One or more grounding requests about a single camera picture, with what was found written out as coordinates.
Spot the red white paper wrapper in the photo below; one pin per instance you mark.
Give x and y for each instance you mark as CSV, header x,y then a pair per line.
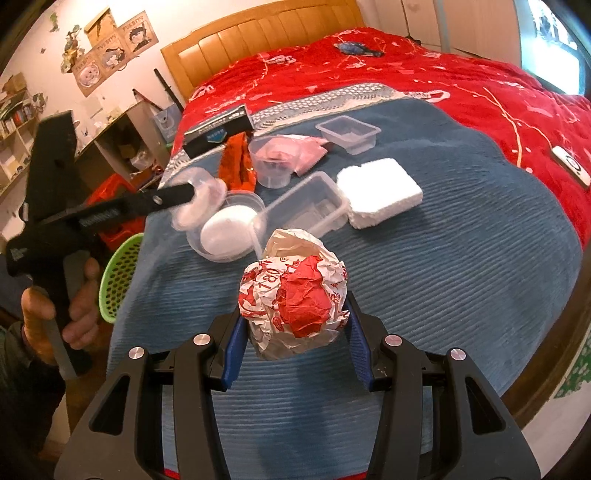
x,y
295,295

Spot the light blue pole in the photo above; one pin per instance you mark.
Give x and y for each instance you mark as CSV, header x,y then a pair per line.
x,y
445,25

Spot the white remote control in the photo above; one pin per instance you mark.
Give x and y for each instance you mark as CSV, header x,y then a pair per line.
x,y
571,165

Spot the round clear plastic lid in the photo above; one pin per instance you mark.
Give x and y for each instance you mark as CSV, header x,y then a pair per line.
x,y
203,184

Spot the blue ribbed blanket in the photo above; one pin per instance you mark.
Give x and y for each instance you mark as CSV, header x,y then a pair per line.
x,y
438,295

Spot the small clear plastic container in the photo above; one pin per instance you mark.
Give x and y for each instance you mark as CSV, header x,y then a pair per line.
x,y
348,134

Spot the translucent plastic bag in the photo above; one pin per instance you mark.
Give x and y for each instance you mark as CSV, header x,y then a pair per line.
x,y
166,124

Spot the long clear plastic container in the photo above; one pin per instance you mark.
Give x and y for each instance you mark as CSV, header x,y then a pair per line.
x,y
307,205

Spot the white open bookshelf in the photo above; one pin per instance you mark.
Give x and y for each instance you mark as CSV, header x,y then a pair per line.
x,y
18,120

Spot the black cardboard box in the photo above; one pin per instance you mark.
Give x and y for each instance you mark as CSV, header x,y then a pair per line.
x,y
214,134

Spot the cartoon wall poster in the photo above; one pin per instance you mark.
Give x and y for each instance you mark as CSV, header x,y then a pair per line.
x,y
113,55
87,76
107,25
140,37

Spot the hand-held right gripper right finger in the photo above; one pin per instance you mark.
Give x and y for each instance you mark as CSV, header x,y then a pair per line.
x,y
359,353

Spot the clear plastic cup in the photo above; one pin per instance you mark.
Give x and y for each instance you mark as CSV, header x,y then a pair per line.
x,y
272,173

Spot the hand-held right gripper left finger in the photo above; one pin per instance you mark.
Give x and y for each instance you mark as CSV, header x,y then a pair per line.
x,y
231,353

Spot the wooden desk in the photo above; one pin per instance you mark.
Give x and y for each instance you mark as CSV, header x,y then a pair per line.
x,y
120,129

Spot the pink foil packet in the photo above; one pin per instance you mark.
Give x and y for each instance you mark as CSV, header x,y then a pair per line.
x,y
307,152

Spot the red patterned blanket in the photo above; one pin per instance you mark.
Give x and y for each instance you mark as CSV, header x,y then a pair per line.
x,y
461,101

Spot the white foam block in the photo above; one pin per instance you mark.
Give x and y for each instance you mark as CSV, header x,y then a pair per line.
x,y
378,191

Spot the small blue toy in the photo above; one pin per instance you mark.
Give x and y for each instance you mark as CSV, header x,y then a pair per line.
x,y
358,48

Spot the person's left hand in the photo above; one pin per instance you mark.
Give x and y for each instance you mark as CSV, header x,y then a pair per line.
x,y
85,300

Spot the red plastic stool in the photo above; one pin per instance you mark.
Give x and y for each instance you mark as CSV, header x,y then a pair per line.
x,y
115,189

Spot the orange snack bag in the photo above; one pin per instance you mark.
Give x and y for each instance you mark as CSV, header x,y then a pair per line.
x,y
233,161

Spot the wooden bed headboard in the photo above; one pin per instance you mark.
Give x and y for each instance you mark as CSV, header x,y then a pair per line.
x,y
258,41

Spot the wooden bed rail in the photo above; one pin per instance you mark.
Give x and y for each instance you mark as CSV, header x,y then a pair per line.
x,y
565,332

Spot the green wall decal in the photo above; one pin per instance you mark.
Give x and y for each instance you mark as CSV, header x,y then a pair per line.
x,y
71,44

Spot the green patterned mat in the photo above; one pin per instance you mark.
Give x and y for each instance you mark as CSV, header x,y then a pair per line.
x,y
575,378

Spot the round clear plastic tub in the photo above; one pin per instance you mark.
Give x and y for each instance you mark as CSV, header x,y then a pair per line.
x,y
228,233

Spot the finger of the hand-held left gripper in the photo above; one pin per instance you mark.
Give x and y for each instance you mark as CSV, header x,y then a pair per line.
x,y
159,199

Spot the long black stick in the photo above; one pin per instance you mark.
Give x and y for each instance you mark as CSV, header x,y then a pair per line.
x,y
168,90

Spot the green perforated plastic basket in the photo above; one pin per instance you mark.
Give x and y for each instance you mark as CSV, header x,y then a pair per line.
x,y
121,277

